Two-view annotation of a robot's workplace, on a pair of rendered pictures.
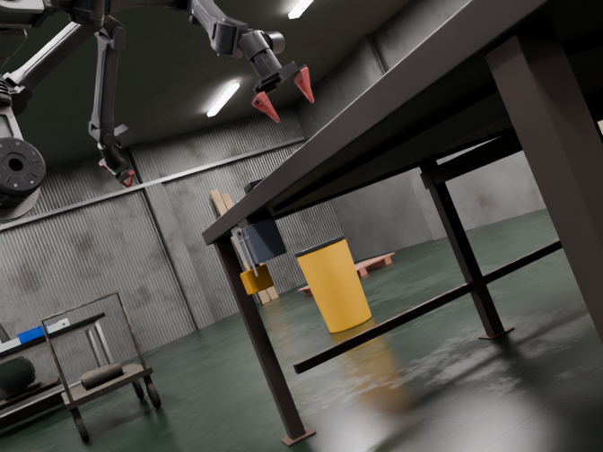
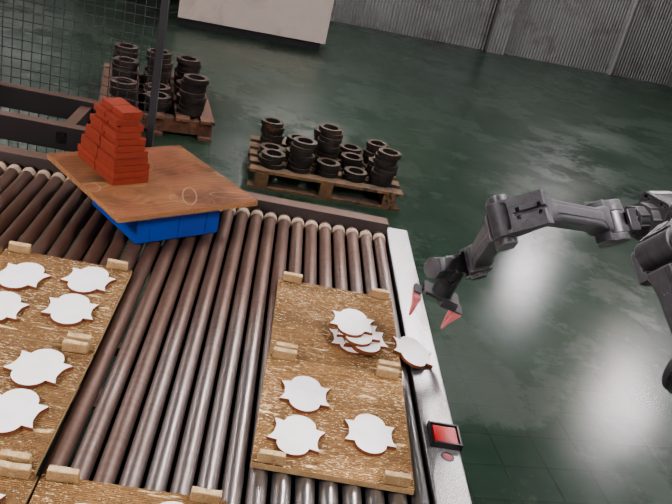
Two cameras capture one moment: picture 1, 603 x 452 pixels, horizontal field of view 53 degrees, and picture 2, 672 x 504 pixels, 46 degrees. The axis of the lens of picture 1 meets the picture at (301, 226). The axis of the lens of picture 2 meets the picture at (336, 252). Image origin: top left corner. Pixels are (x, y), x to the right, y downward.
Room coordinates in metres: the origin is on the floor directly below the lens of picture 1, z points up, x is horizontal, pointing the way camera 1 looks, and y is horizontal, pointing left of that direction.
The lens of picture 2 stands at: (3.33, 0.09, 2.05)
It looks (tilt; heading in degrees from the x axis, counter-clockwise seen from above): 25 degrees down; 194
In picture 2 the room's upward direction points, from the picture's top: 13 degrees clockwise
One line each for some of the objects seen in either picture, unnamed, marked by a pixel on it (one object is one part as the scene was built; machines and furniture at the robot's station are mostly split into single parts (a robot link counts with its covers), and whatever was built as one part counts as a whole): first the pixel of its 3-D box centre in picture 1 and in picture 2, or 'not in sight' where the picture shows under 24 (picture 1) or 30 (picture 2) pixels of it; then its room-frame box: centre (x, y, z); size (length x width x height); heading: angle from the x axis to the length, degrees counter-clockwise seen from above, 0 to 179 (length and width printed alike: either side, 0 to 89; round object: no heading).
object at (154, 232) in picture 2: not in sight; (156, 204); (1.20, -1.05, 0.97); 0.31 x 0.31 x 0.10; 60
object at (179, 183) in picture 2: not in sight; (152, 179); (1.16, -1.10, 1.03); 0.50 x 0.50 x 0.02; 60
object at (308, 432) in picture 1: (259, 337); not in sight; (2.45, 0.32, 0.43); 0.12 x 0.12 x 0.85; 20
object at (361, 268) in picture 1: (346, 275); not in sight; (8.63, -0.34, 0.06); 1.27 x 0.87 x 0.12; 118
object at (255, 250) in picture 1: (259, 244); not in sight; (1.93, 0.15, 0.77); 0.14 x 0.11 x 0.18; 20
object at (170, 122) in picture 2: not in sight; (157, 80); (-2.35, -3.08, 0.24); 1.30 x 0.90 x 0.48; 30
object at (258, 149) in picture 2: not in sight; (326, 154); (-1.99, -1.44, 0.21); 1.12 x 0.77 x 0.41; 116
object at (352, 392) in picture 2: not in sight; (333, 418); (1.85, -0.18, 0.93); 0.41 x 0.35 x 0.02; 19
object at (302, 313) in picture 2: not in sight; (335, 325); (1.45, -0.32, 0.93); 0.41 x 0.35 x 0.02; 20
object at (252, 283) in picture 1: (249, 258); not in sight; (2.10, 0.21, 0.74); 0.09 x 0.08 x 0.24; 20
